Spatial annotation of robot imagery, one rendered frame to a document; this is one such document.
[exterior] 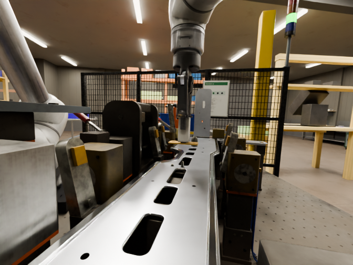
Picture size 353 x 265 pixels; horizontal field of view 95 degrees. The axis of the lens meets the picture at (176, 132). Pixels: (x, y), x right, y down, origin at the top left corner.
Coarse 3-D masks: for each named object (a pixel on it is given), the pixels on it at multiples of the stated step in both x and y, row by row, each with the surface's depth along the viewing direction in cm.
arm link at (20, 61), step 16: (0, 0) 47; (0, 16) 48; (0, 32) 50; (16, 32) 53; (0, 48) 53; (16, 48) 55; (0, 64) 57; (16, 64) 57; (32, 64) 61; (16, 80) 61; (32, 80) 63; (32, 96) 67; (48, 96) 74; (64, 128) 84
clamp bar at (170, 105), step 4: (168, 104) 93; (172, 104) 94; (176, 104) 94; (168, 108) 93; (172, 108) 95; (168, 112) 93; (172, 112) 95; (172, 116) 93; (172, 120) 93; (172, 124) 93
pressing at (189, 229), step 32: (192, 160) 55; (128, 192) 31; (160, 192) 32; (192, 192) 32; (96, 224) 22; (128, 224) 22; (192, 224) 23; (64, 256) 17; (96, 256) 17; (128, 256) 17; (160, 256) 17; (192, 256) 18
